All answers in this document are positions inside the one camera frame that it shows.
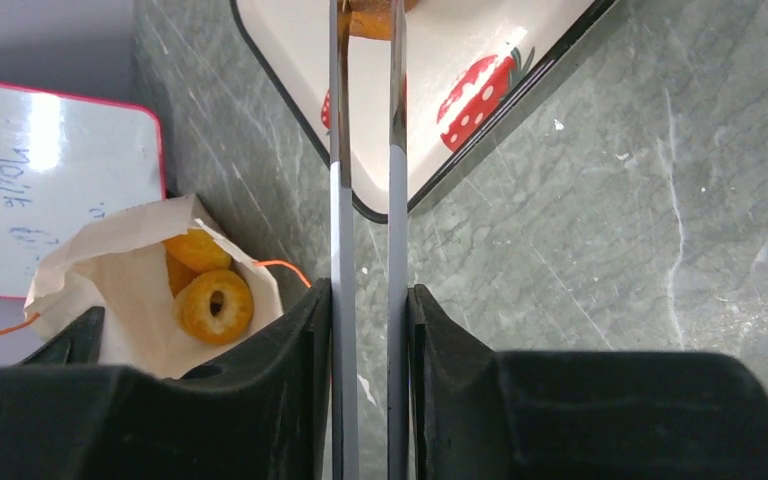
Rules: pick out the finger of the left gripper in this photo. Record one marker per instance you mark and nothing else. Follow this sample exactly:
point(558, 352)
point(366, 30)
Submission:
point(79, 343)

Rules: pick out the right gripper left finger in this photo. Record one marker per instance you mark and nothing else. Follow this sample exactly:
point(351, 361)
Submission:
point(126, 424)

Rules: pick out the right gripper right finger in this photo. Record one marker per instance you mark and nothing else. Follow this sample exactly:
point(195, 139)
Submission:
point(486, 414)

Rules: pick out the paper bag with orange handles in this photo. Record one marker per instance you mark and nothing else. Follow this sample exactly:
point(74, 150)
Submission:
point(118, 263)

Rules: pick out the yellow fake doughnut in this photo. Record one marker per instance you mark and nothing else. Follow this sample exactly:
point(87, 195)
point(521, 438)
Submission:
point(215, 308)

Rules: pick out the orange fake bread piece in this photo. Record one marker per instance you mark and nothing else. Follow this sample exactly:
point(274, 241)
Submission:
point(191, 254)

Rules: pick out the strawberry print tray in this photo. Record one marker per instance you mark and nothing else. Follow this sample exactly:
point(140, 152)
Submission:
point(469, 63)

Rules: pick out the yellow fake bread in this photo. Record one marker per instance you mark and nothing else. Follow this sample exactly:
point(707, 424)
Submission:
point(371, 19)

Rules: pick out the metal serving tongs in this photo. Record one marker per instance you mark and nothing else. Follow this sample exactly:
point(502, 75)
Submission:
point(345, 430)

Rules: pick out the red framed whiteboard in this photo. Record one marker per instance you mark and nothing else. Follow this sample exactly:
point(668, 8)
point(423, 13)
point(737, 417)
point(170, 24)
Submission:
point(66, 161)

